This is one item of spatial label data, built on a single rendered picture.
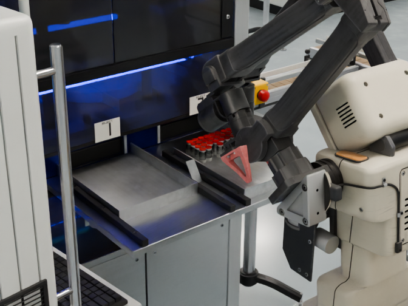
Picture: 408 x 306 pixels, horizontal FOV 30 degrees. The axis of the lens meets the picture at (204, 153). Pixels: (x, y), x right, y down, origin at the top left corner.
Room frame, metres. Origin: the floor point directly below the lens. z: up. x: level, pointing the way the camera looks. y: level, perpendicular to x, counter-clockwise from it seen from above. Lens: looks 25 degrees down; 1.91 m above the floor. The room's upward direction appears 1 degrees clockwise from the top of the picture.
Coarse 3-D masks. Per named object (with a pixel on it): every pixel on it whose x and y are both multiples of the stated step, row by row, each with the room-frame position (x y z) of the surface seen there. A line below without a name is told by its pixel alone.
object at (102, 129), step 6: (108, 120) 2.02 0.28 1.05; (114, 120) 2.03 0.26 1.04; (96, 126) 1.99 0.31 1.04; (102, 126) 2.00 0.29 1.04; (108, 126) 2.01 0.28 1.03; (114, 126) 2.03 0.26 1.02; (96, 132) 1.99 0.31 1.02; (102, 132) 2.00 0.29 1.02; (108, 132) 2.01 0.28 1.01; (114, 132) 2.03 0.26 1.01; (96, 138) 1.99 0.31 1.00; (102, 138) 2.00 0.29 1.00; (108, 138) 2.01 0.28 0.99
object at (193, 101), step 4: (208, 92) 2.24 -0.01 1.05; (196, 96) 2.21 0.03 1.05; (200, 96) 2.22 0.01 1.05; (204, 96) 2.23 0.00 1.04; (192, 100) 2.20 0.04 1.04; (196, 100) 2.21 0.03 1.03; (200, 100) 2.22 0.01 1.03; (192, 104) 2.20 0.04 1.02; (196, 104) 2.21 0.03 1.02; (192, 108) 2.20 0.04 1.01; (196, 108) 2.21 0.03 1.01; (192, 112) 2.20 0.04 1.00; (196, 112) 2.21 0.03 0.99
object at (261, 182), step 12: (180, 156) 2.09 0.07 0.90; (204, 168) 2.00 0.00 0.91; (216, 168) 2.05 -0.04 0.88; (228, 168) 2.05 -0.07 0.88; (240, 168) 2.05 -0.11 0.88; (252, 168) 2.05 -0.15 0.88; (264, 168) 2.05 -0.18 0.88; (228, 180) 1.91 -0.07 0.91; (240, 180) 1.97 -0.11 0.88; (252, 180) 1.97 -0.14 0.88; (264, 180) 1.97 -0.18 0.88; (240, 192) 1.87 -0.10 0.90; (252, 192) 1.87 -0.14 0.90; (264, 192) 1.90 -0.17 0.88
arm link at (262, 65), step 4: (288, 0) 2.02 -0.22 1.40; (292, 0) 2.01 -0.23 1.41; (296, 0) 1.99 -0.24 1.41; (288, 4) 2.02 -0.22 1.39; (292, 4) 2.01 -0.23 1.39; (284, 8) 2.03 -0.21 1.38; (280, 12) 2.04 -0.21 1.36; (268, 60) 2.11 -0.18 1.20; (260, 64) 2.10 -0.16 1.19; (264, 64) 2.11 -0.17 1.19; (256, 68) 2.10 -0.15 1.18; (260, 68) 2.13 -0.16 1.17; (264, 68) 2.13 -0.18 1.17; (252, 72) 2.12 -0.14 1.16; (256, 72) 2.13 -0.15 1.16; (260, 72) 2.14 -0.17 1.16; (248, 76) 2.12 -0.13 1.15; (252, 76) 2.13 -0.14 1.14
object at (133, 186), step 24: (96, 168) 2.04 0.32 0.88; (120, 168) 2.04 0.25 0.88; (144, 168) 2.04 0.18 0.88; (168, 168) 1.99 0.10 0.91; (96, 192) 1.83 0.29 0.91; (120, 192) 1.89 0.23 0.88; (144, 192) 1.89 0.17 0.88; (168, 192) 1.83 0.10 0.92; (192, 192) 1.88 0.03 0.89; (120, 216) 1.73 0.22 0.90
